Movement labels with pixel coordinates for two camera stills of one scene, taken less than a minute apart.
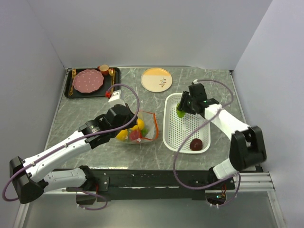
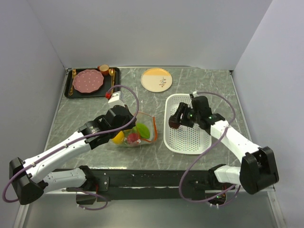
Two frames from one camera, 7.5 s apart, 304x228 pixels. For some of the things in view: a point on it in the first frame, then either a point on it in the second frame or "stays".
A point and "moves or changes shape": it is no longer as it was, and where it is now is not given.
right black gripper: x=183 y=105 -> x=182 y=109
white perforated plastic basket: x=176 y=130 stays
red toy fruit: x=135 y=135 moves or changes shape
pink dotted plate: x=87 y=80 stays
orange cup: x=104 y=69 stays
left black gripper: x=131 y=116 stays
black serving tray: x=70 y=92 stays
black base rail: x=152 y=184 stays
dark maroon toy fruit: x=195 y=144 -> x=175 y=125
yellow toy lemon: x=122 y=135 moves or changes shape
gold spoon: x=111 y=71 stays
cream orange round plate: x=156 y=80 stays
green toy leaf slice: x=180 y=113 moves or changes shape
